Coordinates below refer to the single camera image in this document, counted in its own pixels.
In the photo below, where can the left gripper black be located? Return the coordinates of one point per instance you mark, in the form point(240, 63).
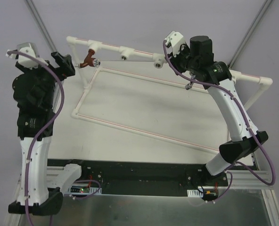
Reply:
point(62, 65)

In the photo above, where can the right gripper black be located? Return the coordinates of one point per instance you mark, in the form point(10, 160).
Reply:
point(178, 65)

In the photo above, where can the white pipe frame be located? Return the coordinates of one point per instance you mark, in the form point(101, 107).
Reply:
point(80, 47)

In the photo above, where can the brown water faucet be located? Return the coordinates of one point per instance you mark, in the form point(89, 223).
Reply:
point(89, 61)

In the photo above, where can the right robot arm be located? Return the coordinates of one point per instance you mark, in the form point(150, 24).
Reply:
point(194, 61)

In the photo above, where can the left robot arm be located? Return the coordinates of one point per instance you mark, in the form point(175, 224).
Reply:
point(34, 93)

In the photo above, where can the white base board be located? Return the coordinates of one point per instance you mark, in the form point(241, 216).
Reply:
point(135, 112)

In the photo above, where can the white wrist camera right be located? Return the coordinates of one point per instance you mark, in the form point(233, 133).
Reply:
point(174, 40)

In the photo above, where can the chrome cable connector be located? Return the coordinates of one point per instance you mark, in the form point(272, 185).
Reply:
point(190, 85)

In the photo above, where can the left aluminium frame post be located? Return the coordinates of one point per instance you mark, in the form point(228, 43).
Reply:
point(41, 25)

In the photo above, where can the aluminium frame post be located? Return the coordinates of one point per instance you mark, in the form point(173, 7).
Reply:
point(41, 25)
point(251, 30)

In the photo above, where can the right aluminium frame post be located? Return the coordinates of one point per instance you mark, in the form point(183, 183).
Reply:
point(251, 30)

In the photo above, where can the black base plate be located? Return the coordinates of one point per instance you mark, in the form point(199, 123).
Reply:
point(143, 178)

